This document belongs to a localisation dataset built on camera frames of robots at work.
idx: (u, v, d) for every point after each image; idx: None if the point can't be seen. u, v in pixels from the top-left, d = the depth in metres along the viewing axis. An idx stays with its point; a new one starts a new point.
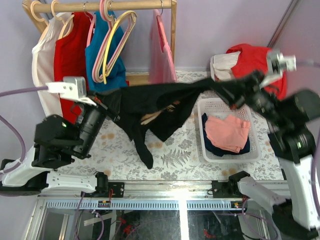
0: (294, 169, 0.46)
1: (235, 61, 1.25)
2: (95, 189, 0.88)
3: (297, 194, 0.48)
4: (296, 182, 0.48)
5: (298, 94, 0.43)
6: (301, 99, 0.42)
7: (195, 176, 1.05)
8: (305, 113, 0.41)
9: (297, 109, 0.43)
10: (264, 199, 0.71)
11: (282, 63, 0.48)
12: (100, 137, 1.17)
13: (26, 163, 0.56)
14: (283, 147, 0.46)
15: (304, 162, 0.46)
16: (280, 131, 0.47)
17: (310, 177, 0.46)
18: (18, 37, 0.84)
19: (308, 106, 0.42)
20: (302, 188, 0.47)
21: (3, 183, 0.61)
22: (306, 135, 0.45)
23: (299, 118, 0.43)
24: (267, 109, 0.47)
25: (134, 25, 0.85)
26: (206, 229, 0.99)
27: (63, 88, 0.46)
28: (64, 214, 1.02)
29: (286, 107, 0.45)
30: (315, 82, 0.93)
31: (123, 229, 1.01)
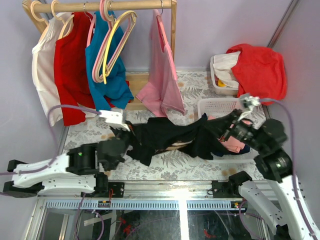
0: (280, 188, 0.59)
1: (235, 60, 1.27)
2: (94, 189, 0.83)
3: (288, 211, 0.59)
4: (284, 200, 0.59)
5: (266, 122, 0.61)
6: (268, 127, 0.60)
7: (195, 176, 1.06)
8: (272, 136, 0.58)
9: (266, 134, 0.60)
10: (267, 215, 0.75)
11: (247, 104, 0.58)
12: (100, 137, 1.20)
13: (57, 168, 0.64)
14: (266, 168, 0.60)
15: (287, 181, 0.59)
16: (261, 155, 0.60)
17: (294, 194, 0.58)
18: (18, 38, 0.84)
19: (276, 133, 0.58)
20: (291, 205, 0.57)
21: (14, 183, 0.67)
22: (283, 156, 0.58)
23: (272, 141, 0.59)
24: (248, 137, 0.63)
25: (134, 25, 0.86)
26: (206, 229, 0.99)
27: (111, 115, 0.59)
28: (64, 214, 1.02)
29: (260, 134, 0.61)
30: (315, 82, 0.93)
31: (123, 229, 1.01)
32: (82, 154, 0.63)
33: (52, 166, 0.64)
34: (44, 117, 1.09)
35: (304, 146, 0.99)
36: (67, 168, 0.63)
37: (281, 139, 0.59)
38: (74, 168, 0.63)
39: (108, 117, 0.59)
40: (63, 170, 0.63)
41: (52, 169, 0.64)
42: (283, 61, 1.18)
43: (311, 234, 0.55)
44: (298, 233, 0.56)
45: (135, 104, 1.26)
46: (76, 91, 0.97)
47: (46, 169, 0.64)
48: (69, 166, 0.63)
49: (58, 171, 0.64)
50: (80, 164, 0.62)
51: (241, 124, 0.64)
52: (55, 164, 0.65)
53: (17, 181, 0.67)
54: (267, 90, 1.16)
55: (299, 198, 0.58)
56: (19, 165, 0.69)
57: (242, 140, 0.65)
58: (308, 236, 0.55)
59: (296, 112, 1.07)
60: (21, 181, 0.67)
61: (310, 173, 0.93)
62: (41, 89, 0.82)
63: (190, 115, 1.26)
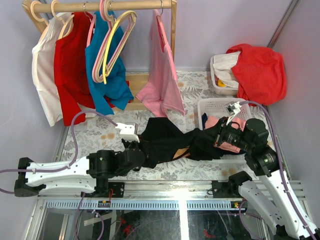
0: (270, 182, 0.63)
1: (235, 60, 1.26)
2: (95, 189, 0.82)
3: (280, 204, 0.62)
4: (276, 194, 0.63)
5: (247, 121, 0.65)
6: (251, 125, 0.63)
7: (195, 176, 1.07)
8: (255, 131, 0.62)
9: (250, 131, 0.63)
10: (266, 214, 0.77)
11: (231, 108, 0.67)
12: (100, 137, 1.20)
13: (77, 170, 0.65)
14: (256, 165, 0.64)
15: (276, 175, 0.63)
16: (250, 152, 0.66)
17: (283, 187, 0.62)
18: (18, 38, 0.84)
19: (257, 129, 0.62)
20: (282, 198, 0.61)
21: (27, 180, 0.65)
22: (271, 153, 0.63)
23: (256, 137, 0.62)
24: (237, 139, 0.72)
25: (134, 25, 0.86)
26: (206, 229, 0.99)
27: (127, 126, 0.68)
28: (64, 214, 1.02)
29: (247, 133, 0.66)
30: (315, 82, 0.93)
31: (123, 229, 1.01)
32: (101, 159, 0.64)
33: (72, 168, 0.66)
34: (45, 117, 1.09)
35: (304, 147, 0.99)
36: (87, 171, 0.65)
37: (263, 134, 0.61)
38: (94, 171, 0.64)
39: (122, 129, 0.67)
40: (83, 172, 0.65)
41: (71, 170, 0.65)
42: (283, 61, 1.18)
43: (305, 226, 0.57)
44: (292, 225, 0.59)
45: (135, 104, 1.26)
46: (76, 91, 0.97)
47: (65, 169, 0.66)
48: (89, 170, 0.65)
49: (78, 172, 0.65)
50: (99, 168, 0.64)
51: (230, 128, 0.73)
52: (74, 166, 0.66)
53: (31, 179, 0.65)
54: (267, 90, 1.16)
55: (288, 190, 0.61)
56: (33, 164, 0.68)
57: (234, 143, 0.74)
58: (302, 228, 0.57)
59: (296, 112, 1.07)
60: (35, 179, 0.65)
61: (310, 173, 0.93)
62: (41, 89, 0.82)
63: (190, 115, 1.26)
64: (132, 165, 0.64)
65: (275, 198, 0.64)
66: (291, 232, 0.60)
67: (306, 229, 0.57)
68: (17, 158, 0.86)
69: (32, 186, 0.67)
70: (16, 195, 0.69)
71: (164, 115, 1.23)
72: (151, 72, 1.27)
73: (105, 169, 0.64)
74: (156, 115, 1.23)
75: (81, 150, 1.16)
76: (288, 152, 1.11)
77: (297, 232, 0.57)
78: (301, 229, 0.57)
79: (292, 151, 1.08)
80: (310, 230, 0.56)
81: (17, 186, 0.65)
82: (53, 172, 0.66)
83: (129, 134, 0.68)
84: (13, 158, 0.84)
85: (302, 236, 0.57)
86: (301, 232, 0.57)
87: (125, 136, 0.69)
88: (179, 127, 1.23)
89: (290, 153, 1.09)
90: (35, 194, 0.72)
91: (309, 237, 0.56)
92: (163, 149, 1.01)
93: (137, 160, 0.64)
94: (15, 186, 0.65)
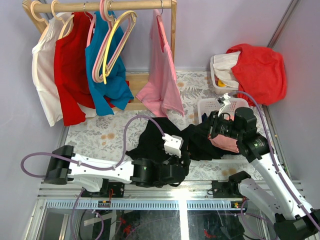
0: (261, 165, 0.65)
1: (235, 60, 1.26)
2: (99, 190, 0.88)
3: (274, 187, 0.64)
4: (269, 177, 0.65)
5: (237, 109, 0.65)
6: (240, 112, 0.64)
7: (195, 176, 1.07)
8: (244, 118, 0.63)
9: (238, 117, 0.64)
10: (267, 206, 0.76)
11: (221, 99, 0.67)
12: (100, 137, 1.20)
13: (122, 173, 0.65)
14: (247, 151, 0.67)
15: (266, 158, 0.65)
16: (241, 139, 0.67)
17: (274, 169, 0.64)
18: (18, 37, 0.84)
19: (246, 115, 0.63)
20: (274, 179, 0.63)
21: (70, 172, 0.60)
22: (261, 139, 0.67)
23: (246, 123, 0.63)
24: (229, 129, 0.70)
25: (134, 25, 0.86)
26: (206, 229, 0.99)
27: (175, 141, 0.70)
28: (64, 214, 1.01)
29: (237, 121, 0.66)
30: (315, 82, 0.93)
31: (123, 229, 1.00)
32: (145, 168, 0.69)
33: (116, 170, 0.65)
34: (44, 117, 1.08)
35: (304, 146, 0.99)
36: (131, 177, 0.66)
37: (252, 119, 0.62)
38: (137, 179, 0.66)
39: (168, 141, 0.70)
40: (127, 178, 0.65)
41: (115, 173, 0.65)
42: (283, 61, 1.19)
43: (300, 206, 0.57)
44: (287, 206, 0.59)
45: (135, 104, 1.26)
46: (77, 91, 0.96)
47: (110, 170, 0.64)
48: (132, 176, 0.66)
49: (121, 176, 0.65)
50: (139, 176, 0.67)
51: (221, 120, 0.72)
52: (119, 169, 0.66)
53: (73, 171, 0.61)
54: (267, 90, 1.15)
55: (280, 171, 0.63)
56: (77, 155, 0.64)
57: (226, 134, 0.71)
58: (297, 208, 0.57)
59: (296, 111, 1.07)
60: (77, 173, 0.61)
61: (310, 173, 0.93)
62: (42, 89, 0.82)
63: (190, 115, 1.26)
64: (173, 180, 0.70)
65: (270, 183, 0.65)
66: (288, 215, 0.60)
67: (301, 209, 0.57)
68: (16, 158, 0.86)
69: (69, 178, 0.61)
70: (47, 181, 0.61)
71: (164, 115, 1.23)
72: (151, 72, 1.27)
73: (144, 179, 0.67)
74: (156, 115, 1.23)
75: (81, 150, 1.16)
76: (288, 152, 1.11)
77: (292, 213, 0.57)
78: (296, 209, 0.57)
79: (292, 151, 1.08)
80: (305, 208, 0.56)
81: (57, 176, 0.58)
82: (98, 171, 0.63)
83: (172, 148, 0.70)
84: (13, 158, 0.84)
85: (297, 215, 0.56)
86: (297, 211, 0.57)
87: (168, 148, 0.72)
88: (179, 127, 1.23)
89: (290, 153, 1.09)
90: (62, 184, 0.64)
91: (304, 216, 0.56)
92: None
93: (177, 177, 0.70)
94: (53, 175, 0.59)
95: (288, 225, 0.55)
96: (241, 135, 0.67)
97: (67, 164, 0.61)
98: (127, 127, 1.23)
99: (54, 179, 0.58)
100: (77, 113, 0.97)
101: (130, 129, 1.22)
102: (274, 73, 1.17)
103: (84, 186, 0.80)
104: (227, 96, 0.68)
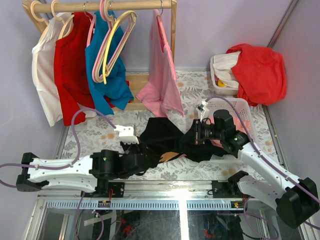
0: (244, 153, 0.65)
1: (235, 60, 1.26)
2: (95, 190, 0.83)
3: (260, 169, 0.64)
4: (254, 162, 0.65)
5: (215, 111, 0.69)
6: (217, 113, 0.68)
7: (195, 176, 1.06)
8: (221, 118, 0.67)
9: (217, 119, 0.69)
10: (267, 196, 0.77)
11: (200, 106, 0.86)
12: (100, 137, 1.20)
13: (80, 168, 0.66)
14: (230, 147, 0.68)
15: (247, 145, 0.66)
16: (223, 138, 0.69)
17: (256, 153, 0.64)
18: (18, 37, 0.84)
19: (223, 115, 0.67)
20: (258, 162, 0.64)
21: (30, 177, 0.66)
22: (241, 134, 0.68)
23: (224, 123, 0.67)
24: (212, 131, 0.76)
25: (134, 25, 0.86)
26: (206, 229, 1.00)
27: (128, 129, 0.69)
28: (64, 214, 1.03)
29: (217, 123, 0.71)
30: (315, 81, 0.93)
31: (123, 229, 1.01)
32: (105, 159, 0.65)
33: (74, 166, 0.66)
34: (44, 117, 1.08)
35: (304, 147, 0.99)
36: (90, 171, 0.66)
37: (229, 118, 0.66)
38: (97, 172, 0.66)
39: (121, 131, 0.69)
40: (86, 172, 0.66)
41: (74, 169, 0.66)
42: (283, 61, 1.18)
43: (287, 179, 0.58)
44: (276, 182, 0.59)
45: (135, 104, 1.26)
46: (76, 91, 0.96)
47: (68, 168, 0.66)
48: (92, 169, 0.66)
49: (80, 172, 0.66)
50: (101, 168, 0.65)
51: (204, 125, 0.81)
52: (77, 165, 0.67)
53: (33, 175, 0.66)
54: (267, 90, 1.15)
55: (262, 154, 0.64)
56: (36, 159, 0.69)
57: (211, 136, 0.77)
58: (285, 181, 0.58)
59: (296, 111, 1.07)
60: (37, 176, 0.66)
61: (310, 173, 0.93)
62: (42, 89, 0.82)
63: (190, 115, 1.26)
64: (139, 169, 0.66)
65: (257, 167, 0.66)
66: (280, 191, 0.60)
67: (289, 181, 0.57)
68: (16, 158, 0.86)
69: (33, 182, 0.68)
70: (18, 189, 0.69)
71: (164, 115, 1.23)
72: (151, 72, 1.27)
73: (108, 170, 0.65)
74: (156, 115, 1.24)
75: (81, 150, 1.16)
76: (288, 152, 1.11)
77: (282, 186, 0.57)
78: (285, 182, 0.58)
79: (292, 151, 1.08)
80: (292, 180, 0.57)
81: (20, 182, 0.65)
82: (55, 170, 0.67)
83: (128, 136, 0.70)
84: (13, 159, 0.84)
85: (288, 187, 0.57)
86: (286, 184, 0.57)
87: (124, 138, 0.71)
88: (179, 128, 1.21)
89: (290, 153, 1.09)
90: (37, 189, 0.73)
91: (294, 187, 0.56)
92: None
93: (143, 165, 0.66)
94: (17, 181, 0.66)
95: (286, 202, 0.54)
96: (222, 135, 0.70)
97: (27, 170, 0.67)
98: None
99: (19, 185, 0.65)
100: (75, 109, 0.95)
101: None
102: (273, 73, 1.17)
103: (83, 189, 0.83)
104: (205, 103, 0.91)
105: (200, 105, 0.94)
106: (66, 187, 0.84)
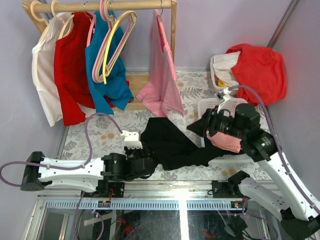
0: (270, 166, 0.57)
1: (235, 60, 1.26)
2: (95, 189, 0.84)
3: (284, 187, 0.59)
4: (277, 177, 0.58)
5: (237, 106, 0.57)
6: (241, 110, 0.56)
7: (195, 176, 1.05)
8: (247, 116, 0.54)
9: (239, 115, 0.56)
10: (271, 205, 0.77)
11: (221, 95, 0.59)
12: (100, 137, 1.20)
13: (92, 170, 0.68)
14: (253, 151, 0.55)
15: (275, 158, 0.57)
16: (245, 139, 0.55)
17: (285, 170, 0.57)
18: (18, 37, 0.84)
19: (249, 113, 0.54)
20: (285, 181, 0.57)
21: (41, 176, 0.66)
22: (267, 136, 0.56)
23: (249, 122, 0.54)
24: (229, 127, 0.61)
25: (134, 25, 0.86)
26: (206, 229, 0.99)
27: (133, 134, 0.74)
28: (64, 214, 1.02)
29: (238, 120, 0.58)
30: (316, 81, 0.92)
31: (123, 229, 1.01)
32: (115, 162, 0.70)
33: (87, 167, 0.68)
34: (44, 117, 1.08)
35: (304, 147, 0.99)
36: (102, 172, 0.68)
37: (256, 116, 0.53)
38: (107, 174, 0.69)
39: (128, 136, 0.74)
40: (97, 174, 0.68)
41: (86, 170, 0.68)
42: (283, 61, 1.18)
43: (311, 206, 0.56)
44: (300, 207, 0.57)
45: (135, 104, 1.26)
46: (76, 91, 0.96)
47: (79, 168, 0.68)
48: (103, 171, 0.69)
49: (92, 173, 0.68)
50: (111, 170, 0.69)
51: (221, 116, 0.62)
52: (88, 166, 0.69)
53: (44, 174, 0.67)
54: (267, 90, 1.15)
55: (290, 172, 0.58)
56: (47, 159, 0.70)
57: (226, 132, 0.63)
58: (310, 208, 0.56)
59: (296, 111, 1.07)
60: (48, 176, 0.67)
61: (310, 173, 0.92)
62: (42, 89, 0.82)
63: (190, 115, 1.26)
64: (145, 173, 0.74)
65: (278, 182, 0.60)
66: (298, 214, 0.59)
67: (313, 208, 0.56)
68: (15, 158, 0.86)
69: (41, 181, 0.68)
70: (22, 189, 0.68)
71: (164, 115, 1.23)
72: (151, 72, 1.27)
73: (117, 172, 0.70)
74: (156, 115, 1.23)
75: (80, 150, 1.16)
76: (288, 152, 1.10)
77: (306, 214, 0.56)
78: (309, 210, 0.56)
79: (292, 151, 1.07)
80: (317, 209, 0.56)
81: (29, 181, 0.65)
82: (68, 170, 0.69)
83: (133, 141, 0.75)
84: (14, 159, 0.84)
85: (311, 217, 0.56)
86: (309, 212, 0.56)
87: (129, 142, 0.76)
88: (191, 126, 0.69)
89: (290, 153, 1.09)
90: (40, 189, 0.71)
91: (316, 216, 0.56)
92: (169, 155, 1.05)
93: (149, 170, 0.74)
94: (25, 181, 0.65)
95: (303, 227, 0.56)
96: (244, 135, 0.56)
97: (37, 169, 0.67)
98: (127, 127, 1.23)
99: (28, 184, 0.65)
100: (75, 109, 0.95)
101: (130, 129, 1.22)
102: (273, 73, 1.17)
103: (83, 189, 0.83)
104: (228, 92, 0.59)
105: (220, 94, 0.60)
106: (67, 186, 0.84)
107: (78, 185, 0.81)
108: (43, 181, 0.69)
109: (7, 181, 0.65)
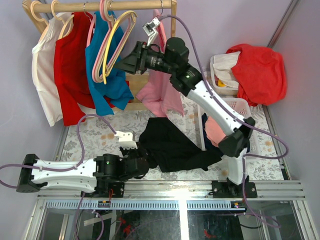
0: (196, 94, 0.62)
1: (235, 61, 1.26)
2: (94, 190, 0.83)
3: (212, 110, 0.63)
4: (205, 103, 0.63)
5: (168, 41, 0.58)
6: (171, 45, 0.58)
7: (195, 176, 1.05)
8: (177, 53, 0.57)
9: (171, 52, 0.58)
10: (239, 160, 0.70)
11: (150, 25, 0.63)
12: (100, 137, 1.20)
13: (84, 171, 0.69)
14: (181, 85, 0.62)
15: (200, 86, 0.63)
16: (174, 74, 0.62)
17: (209, 94, 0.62)
18: (18, 37, 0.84)
19: (179, 49, 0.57)
20: (209, 104, 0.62)
21: (34, 178, 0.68)
22: (191, 70, 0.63)
23: (179, 58, 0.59)
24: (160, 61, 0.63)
25: (134, 25, 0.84)
26: (206, 229, 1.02)
27: (127, 134, 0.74)
28: (64, 214, 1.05)
29: (167, 54, 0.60)
30: (316, 81, 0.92)
31: (123, 229, 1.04)
32: (108, 163, 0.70)
33: (79, 169, 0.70)
34: (44, 117, 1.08)
35: (303, 146, 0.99)
36: (94, 173, 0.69)
37: (185, 53, 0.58)
38: (100, 174, 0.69)
39: (121, 137, 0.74)
40: (90, 174, 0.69)
41: (78, 171, 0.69)
42: (283, 61, 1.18)
43: (235, 120, 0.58)
44: (226, 123, 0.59)
45: (135, 104, 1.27)
46: (76, 91, 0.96)
47: (72, 170, 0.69)
48: (95, 172, 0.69)
49: (84, 174, 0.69)
50: (103, 171, 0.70)
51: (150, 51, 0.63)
52: (81, 167, 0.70)
53: (37, 176, 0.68)
54: (266, 90, 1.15)
55: (214, 95, 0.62)
56: (40, 161, 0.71)
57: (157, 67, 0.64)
58: (234, 121, 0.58)
59: (296, 111, 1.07)
60: (41, 177, 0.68)
61: (309, 173, 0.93)
62: (41, 89, 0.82)
63: (190, 115, 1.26)
64: (139, 173, 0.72)
65: (208, 109, 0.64)
66: (227, 131, 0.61)
67: (237, 122, 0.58)
68: (16, 159, 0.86)
69: (36, 183, 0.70)
70: (18, 190, 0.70)
71: (164, 115, 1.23)
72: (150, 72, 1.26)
73: (110, 173, 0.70)
74: (156, 115, 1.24)
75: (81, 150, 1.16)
76: (288, 152, 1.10)
77: (231, 127, 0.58)
78: (233, 123, 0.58)
79: (292, 151, 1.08)
80: (239, 119, 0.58)
81: (23, 182, 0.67)
82: (60, 172, 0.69)
83: (127, 141, 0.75)
84: (14, 159, 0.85)
85: (235, 128, 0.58)
86: (234, 125, 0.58)
87: (123, 143, 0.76)
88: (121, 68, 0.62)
89: (289, 153, 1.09)
90: (36, 190, 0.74)
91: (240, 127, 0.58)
92: (169, 155, 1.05)
93: (143, 170, 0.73)
94: (19, 182, 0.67)
95: (230, 139, 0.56)
96: (173, 70, 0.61)
97: (30, 171, 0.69)
98: (127, 127, 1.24)
99: (22, 186, 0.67)
100: (76, 109, 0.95)
101: (130, 128, 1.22)
102: (273, 73, 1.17)
103: (82, 189, 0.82)
104: (157, 24, 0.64)
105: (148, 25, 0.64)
106: (64, 187, 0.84)
107: (75, 185, 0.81)
108: (37, 182, 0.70)
109: (3, 182, 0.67)
